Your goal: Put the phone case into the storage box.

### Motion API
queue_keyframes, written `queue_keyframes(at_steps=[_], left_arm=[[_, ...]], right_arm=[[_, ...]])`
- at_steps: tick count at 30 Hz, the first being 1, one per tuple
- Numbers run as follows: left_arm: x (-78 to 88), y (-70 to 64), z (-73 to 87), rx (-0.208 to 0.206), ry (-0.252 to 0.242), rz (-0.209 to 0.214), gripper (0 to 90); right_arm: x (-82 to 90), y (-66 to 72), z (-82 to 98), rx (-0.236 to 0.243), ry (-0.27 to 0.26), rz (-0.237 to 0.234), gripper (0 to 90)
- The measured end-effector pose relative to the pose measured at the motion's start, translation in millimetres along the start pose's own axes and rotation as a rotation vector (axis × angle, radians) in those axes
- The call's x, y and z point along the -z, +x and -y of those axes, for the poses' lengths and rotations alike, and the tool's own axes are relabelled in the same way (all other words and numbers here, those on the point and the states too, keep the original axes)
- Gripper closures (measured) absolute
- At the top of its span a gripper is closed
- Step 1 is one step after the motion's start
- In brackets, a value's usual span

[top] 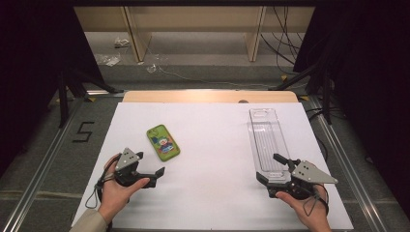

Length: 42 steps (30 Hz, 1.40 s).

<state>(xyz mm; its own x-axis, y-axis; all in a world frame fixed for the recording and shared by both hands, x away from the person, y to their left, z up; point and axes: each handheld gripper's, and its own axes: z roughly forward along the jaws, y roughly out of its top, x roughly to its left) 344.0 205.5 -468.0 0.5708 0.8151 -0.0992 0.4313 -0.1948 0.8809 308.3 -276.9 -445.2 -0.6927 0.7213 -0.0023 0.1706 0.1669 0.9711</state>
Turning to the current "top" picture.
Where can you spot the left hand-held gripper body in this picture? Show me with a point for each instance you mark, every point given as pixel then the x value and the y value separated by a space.
pixel 127 159

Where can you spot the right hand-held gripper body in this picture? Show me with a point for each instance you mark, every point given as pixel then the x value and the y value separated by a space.
pixel 309 174

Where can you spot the clear plastic rack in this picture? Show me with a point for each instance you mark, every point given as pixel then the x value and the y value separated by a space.
pixel 267 141

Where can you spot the green cartoon phone case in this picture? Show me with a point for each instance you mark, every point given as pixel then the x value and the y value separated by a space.
pixel 162 143

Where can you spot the person's left hand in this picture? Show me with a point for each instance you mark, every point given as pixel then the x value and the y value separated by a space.
pixel 116 196

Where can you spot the person's right hand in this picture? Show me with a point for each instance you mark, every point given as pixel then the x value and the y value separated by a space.
pixel 314 212

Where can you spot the white table sheet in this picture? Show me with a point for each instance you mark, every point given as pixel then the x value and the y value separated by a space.
pixel 209 154

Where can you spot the black tripod stand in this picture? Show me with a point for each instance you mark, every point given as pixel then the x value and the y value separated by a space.
pixel 327 103
pixel 63 103

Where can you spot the clear plastic wrapper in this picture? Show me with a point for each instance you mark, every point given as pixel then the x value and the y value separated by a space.
pixel 122 42
pixel 111 60
pixel 151 68

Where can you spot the black curtain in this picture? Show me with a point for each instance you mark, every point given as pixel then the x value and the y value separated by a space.
pixel 32 64
pixel 370 64

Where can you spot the metal floor rail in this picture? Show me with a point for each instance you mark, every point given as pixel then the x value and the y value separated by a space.
pixel 349 170
pixel 43 170

